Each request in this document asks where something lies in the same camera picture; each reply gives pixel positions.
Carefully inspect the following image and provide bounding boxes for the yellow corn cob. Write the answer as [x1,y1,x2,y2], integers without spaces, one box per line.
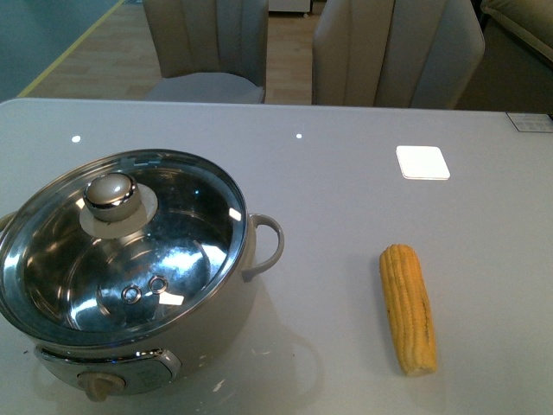
[379,244,437,377]

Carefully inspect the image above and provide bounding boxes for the glass pot lid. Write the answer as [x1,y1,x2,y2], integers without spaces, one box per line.
[1,150,247,347]

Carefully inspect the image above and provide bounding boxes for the beige electric cooking pot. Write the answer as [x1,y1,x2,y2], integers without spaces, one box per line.
[23,173,283,401]

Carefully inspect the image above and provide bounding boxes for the left beige upholstered chair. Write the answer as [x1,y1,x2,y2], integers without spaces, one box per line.
[143,0,269,104]

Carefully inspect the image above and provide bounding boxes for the beige upholstered chair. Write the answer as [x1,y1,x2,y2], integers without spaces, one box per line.
[143,0,269,104]
[311,1,485,109]

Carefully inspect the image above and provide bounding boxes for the right beige upholstered chair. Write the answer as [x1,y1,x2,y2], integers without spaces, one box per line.
[311,1,485,109]

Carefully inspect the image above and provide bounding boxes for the table corner label sticker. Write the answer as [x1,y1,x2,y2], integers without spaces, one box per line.
[506,112,553,133]

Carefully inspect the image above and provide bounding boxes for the beige sofa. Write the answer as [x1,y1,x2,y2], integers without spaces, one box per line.
[480,0,552,64]

